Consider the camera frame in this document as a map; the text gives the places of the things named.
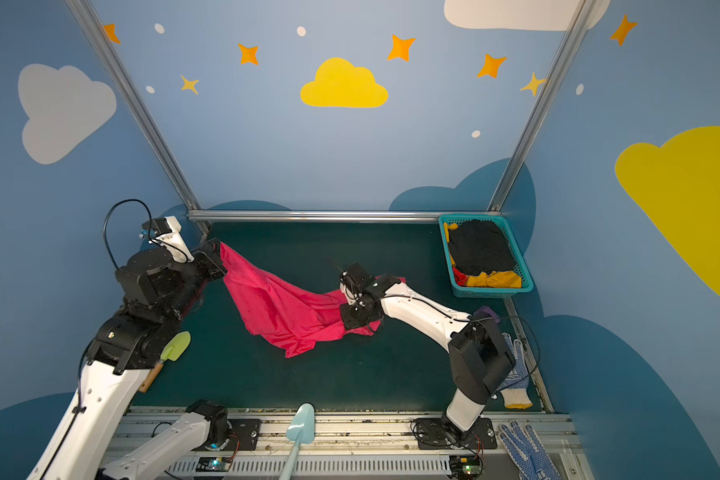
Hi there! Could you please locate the magenta pink t-shirt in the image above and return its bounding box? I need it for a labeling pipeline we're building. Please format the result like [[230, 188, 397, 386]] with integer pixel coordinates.
[[220, 243, 382, 358]]

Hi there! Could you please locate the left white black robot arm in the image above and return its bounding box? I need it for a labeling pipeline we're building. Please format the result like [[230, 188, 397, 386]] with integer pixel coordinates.
[[29, 239, 226, 479]]

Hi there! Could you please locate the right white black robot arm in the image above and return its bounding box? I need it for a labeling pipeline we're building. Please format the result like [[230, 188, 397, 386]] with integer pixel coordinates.
[[339, 263, 516, 438]]

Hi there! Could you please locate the red t-shirt in basket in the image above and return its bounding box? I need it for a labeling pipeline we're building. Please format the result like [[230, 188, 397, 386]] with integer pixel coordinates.
[[452, 266, 470, 287]]

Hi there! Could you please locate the black t-shirt in basket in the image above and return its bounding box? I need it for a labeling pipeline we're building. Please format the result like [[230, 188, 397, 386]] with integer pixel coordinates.
[[447, 219, 516, 276]]

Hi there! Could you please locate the teal plastic basket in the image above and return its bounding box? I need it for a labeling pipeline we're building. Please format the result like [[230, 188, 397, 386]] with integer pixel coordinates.
[[438, 214, 534, 298]]

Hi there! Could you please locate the yellow t-shirt in basket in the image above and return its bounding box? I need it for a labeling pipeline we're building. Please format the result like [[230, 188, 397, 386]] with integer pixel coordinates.
[[442, 222, 522, 289]]

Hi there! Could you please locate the light blue toy shovel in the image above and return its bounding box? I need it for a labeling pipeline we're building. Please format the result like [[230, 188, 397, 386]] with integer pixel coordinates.
[[279, 403, 316, 480]]

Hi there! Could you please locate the blue dotted glove on table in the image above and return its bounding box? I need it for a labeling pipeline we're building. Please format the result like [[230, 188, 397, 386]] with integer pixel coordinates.
[[499, 333, 533, 410]]

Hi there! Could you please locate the left green circuit board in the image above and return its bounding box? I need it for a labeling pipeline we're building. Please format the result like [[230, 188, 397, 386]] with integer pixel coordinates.
[[196, 457, 232, 473]]

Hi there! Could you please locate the green circuit board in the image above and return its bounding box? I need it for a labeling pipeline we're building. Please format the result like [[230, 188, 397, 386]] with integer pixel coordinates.
[[196, 457, 232, 473], [448, 456, 484, 480]]

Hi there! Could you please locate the right green circuit board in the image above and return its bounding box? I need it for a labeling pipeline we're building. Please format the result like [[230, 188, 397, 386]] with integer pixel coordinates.
[[448, 456, 484, 480]]

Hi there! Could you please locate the green toy spatula wooden handle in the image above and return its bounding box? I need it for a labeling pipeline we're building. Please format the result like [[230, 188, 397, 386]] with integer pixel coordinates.
[[138, 331, 191, 393]]

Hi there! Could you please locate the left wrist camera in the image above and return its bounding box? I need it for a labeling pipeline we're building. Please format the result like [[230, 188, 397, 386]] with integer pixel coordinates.
[[141, 216, 194, 263]]

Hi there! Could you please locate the aluminium frame back bar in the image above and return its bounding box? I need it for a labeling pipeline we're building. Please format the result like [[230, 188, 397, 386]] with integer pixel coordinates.
[[188, 209, 499, 224]]

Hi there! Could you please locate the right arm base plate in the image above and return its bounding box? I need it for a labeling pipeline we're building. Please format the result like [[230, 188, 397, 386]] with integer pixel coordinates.
[[410, 417, 498, 451]]

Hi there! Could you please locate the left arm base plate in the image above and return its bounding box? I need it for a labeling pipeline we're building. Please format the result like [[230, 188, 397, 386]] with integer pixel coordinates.
[[199, 418, 261, 452]]

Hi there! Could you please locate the blue dotted glove on rail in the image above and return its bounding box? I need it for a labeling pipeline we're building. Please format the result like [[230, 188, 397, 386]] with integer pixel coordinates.
[[498, 420, 562, 480]]

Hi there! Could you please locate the aluminium frame left post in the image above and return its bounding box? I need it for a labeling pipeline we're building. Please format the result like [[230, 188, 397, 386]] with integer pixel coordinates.
[[65, 0, 202, 213]]

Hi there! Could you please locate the aluminium frame post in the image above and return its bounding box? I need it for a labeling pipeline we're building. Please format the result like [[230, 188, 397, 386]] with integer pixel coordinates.
[[65, 0, 202, 213], [487, 0, 598, 214]]

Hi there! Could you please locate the aluminium frame right post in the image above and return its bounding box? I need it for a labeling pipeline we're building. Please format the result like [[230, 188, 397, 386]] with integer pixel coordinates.
[[487, 0, 598, 214]]

